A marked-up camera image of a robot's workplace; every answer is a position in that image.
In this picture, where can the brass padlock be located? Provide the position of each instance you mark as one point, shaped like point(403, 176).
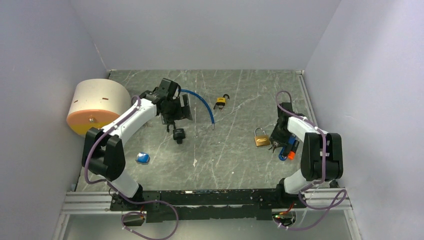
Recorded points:
point(261, 138)

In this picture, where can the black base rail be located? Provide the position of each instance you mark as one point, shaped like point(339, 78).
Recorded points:
point(169, 205)

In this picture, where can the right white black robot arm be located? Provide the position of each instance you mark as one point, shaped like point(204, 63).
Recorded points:
point(321, 153)

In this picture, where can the beige yellow cylinder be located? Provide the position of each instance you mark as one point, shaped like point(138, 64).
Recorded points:
point(96, 103)

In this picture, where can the yellow black padlock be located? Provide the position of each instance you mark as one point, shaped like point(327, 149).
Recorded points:
point(221, 102)

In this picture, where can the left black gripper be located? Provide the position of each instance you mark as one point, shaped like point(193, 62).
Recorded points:
point(183, 112)

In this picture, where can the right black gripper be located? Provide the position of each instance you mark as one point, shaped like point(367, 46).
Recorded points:
point(274, 137)

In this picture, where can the blue white round object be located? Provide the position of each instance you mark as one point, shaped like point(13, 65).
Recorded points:
point(142, 158)

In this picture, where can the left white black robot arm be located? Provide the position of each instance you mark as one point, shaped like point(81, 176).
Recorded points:
point(103, 157)

